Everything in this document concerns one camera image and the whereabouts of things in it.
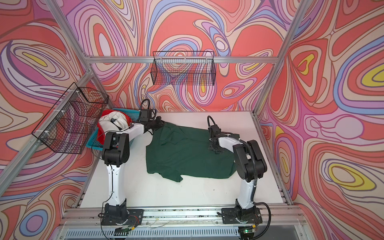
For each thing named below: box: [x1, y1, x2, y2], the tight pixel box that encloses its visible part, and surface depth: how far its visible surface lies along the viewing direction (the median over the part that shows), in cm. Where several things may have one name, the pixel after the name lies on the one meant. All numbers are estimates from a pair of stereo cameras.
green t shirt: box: [146, 122, 237, 182], surface depth 95 cm
